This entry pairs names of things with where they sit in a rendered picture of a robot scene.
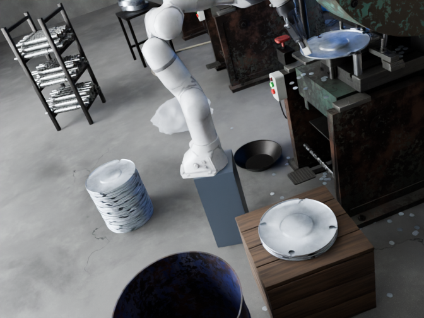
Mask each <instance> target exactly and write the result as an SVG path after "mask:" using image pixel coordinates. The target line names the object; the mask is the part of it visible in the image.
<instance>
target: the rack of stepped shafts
mask: <svg viewBox="0 0 424 318"><path fill-rule="evenodd" d="M57 5H58V8H57V9H56V10H55V11H53V12H52V13H51V14H50V15H48V16H47V17H46V18H44V19H43V18H42V17H41V18H39V19H38V22H39V23H40V26H41V27H42V30H39V31H38V30H37V28H36V26H35V24H34V22H33V20H32V18H31V16H30V14H29V12H28V11H27V12H24V15H25V17H23V18H22V19H20V20H19V21H17V22H16V23H15V24H14V25H12V26H10V27H9V28H8V29H7V28H6V27H3V28H2V29H1V30H2V32H3V34H4V36H5V37H6V40H7V41H8V43H9V45H10V47H11V48H12V50H13V52H14V53H15V56H16V57H15V58H14V59H15V60H16V61H17V60H18V61H19V63H20V64H21V66H22V68H23V70H24V72H25V74H26V76H27V77H28V79H29V81H30V83H31V84H32V86H33V88H34V90H35V92H36V94H37V95H38V97H39V99H40V101H41V102H42V105H43V106H44V108H45V110H46V112H45V114H46V115H47V114H48V115H49V117H50V119H51V121H52V122H53V124H54V126H55V128H56V129H57V131H60V130H61V127H60V125H59V123H58V122H57V120H56V116H57V114H59V113H63V112H69V111H72V110H78V109H80V108H82V110H83V112H84V114H85V116H86V119H87V121H88V123H89V125H92V124H93V120H92V118H91V116H90V114H89V112H88V110H89V108H90V107H91V105H92V103H93V102H94V101H95V99H96V97H97V96H98V95H99V96H100V99H101V101H102V103H105V102H106V99H105V97H104V95H103V93H102V91H101V87H100V86H99V84H98V82H97V79H96V77H95V75H94V73H93V71H92V69H91V66H90V64H89V61H88V59H87V58H86V56H85V53H84V51H83V49H82V46H81V44H80V42H79V40H78V38H77V36H76V33H75V31H74V29H73V26H72V24H71V22H70V20H69V18H68V16H67V13H66V11H65V9H64V6H63V5H62V3H58V4H57ZM58 12H61V14H62V16H63V18H64V20H65V22H66V25H63V26H59V27H56V26H55V27H52V28H47V26H46V24H45V23H47V22H48V21H49V20H50V19H51V18H53V17H54V16H55V15H56V14H58ZM26 20H27V21H28V23H29V25H30V27H31V29H32V30H33V32H32V33H30V34H29V35H26V36H24V37H23V40H20V42H18V43H17V44H15V43H14V41H13V39H12V38H11V35H10V34H9V32H11V31H12V30H14V29H15V28H16V27H18V26H19V25H20V24H22V23H23V22H24V21H26ZM67 33H68V34H67ZM73 42H75V44H76V46H77V48H78V50H79V54H76V55H73V56H71V55H70V56H64V57H61V54H62V53H63V52H64V51H65V50H66V49H67V48H68V47H69V46H70V45H71V44H72V43H73ZM20 46H21V48H19V49H18V48H17V47H20ZM21 52H22V54H20V53H21ZM51 52H53V53H54V54H55V56H56V58H57V59H52V58H51V56H50V53H51ZM40 56H46V58H47V60H48V61H46V62H45V63H42V64H39V66H36V68H37V69H38V70H35V71H32V73H31V72H30V70H29V68H28V67H27V65H26V63H27V62H28V61H29V60H30V59H31V58H34V57H40ZM86 69H87V70H88V72H89V74H90V77H91V79H92V81H88V82H81V83H76V82H77V81H78V80H79V78H80V77H81V75H82V74H83V73H84V72H85V70H86ZM35 75H37V78H36V79H34V78H33V76H35ZM36 81H38V82H37V83H36ZM67 82H69V85H67V86H66V85H65V84H64V83H67ZM58 84H60V86H61V87H59V88H58V89H55V90H53V91H52V92H50V95H52V96H51V97H49V99H48V100H46V99H45V98H44V96H43V95H42V92H41V91H42V90H43V89H44V88H45V87H47V86H52V85H58ZM47 102H50V104H49V105H48V103H47ZM50 108H51V109H50Z"/></svg>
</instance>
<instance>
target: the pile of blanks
mask: <svg viewBox="0 0 424 318"><path fill-rule="evenodd" d="M88 192H89V194H90V197H91V198H92V199H93V201H94V203H95V205H96V206H97V209H98V210H99V212H100V213H101V216H102V218H103V219H104V220H105V223H106V225H107V226H108V228H109V229H110V230H111V231H113V232H115V233H127V232H131V231H132V230H136V229H138V228H139V227H141V226H143V225H144V224H145V223H146V222H147V221H148V220H149V219H150V218H151V216H152V214H153V204H152V202H151V199H150V197H149V195H148V192H147V190H146V188H145V186H144V184H143V181H142V180H141V177H140V176H139V172H138V170H137V168H136V170H135V173H134V175H133V176H132V178H131V179H130V180H129V181H128V182H126V183H125V184H124V185H122V186H121V187H119V188H117V189H115V190H113V191H110V192H106V193H100V194H96V193H92V192H90V191H88Z"/></svg>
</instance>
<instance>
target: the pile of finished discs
mask: <svg viewBox="0 0 424 318"><path fill-rule="evenodd" d="M258 232H259V236H260V239H261V242H262V243H263V246H264V248H265V249H266V250H267V251H268V252H269V253H270V254H272V255H274V256H276V257H278V258H280V259H284V260H287V261H305V260H309V259H313V256H315V257H317V256H320V255H321V254H323V253H325V252H326V251H327V250H328V249H329V248H330V247H331V246H332V245H333V243H334V242H335V240H336V237H337V235H338V222H337V219H336V216H335V214H334V213H333V211H332V210H331V209H330V208H329V207H327V206H326V205H325V204H323V203H321V202H318V201H316V200H313V199H299V198H296V199H289V200H286V201H282V202H280V203H278V204H275V205H274V206H272V207H271V208H269V209H268V210H267V211H266V212H265V213H264V214H263V216H262V218H261V220H260V225H259V227H258Z"/></svg>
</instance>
